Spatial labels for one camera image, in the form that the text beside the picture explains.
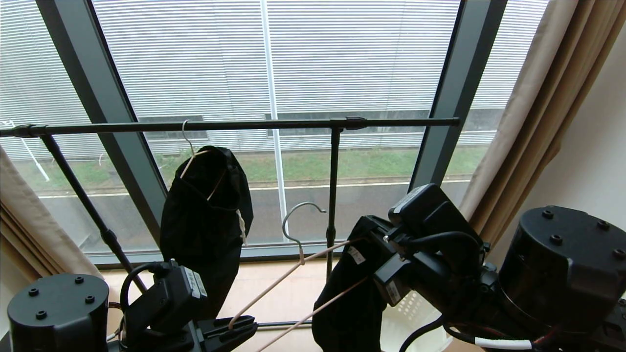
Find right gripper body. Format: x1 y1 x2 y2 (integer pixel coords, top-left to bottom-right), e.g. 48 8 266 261
373 247 443 308

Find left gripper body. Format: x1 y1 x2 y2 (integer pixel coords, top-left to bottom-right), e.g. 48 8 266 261
110 318 208 352

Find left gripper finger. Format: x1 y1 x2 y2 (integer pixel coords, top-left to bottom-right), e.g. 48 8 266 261
208 325 259 349
198 315 257 339

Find pink clothes hanger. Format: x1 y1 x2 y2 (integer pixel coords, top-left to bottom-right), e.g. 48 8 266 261
179 119 228 202
227 201 368 352

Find black t-shirt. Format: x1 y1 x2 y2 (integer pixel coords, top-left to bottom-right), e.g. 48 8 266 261
312 215 398 352

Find black garment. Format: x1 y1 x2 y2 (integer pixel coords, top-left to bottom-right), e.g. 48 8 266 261
159 145 255 321

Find white laundry basket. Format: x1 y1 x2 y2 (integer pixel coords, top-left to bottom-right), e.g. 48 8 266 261
379 291 453 352

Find black clothes rack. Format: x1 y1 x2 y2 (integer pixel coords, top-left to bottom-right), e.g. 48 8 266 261
0 116 461 333

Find window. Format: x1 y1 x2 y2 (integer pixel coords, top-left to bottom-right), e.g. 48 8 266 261
0 0 548 267

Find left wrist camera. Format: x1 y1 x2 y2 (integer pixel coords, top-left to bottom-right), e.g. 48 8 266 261
120 262 208 343

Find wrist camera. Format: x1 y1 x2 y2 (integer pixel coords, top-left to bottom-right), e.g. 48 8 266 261
120 262 208 343
388 183 471 245

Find black cable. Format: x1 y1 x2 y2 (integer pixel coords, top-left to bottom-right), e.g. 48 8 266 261
399 231 485 352
120 263 169 313

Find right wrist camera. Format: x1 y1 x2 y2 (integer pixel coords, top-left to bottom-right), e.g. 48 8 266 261
388 183 471 245

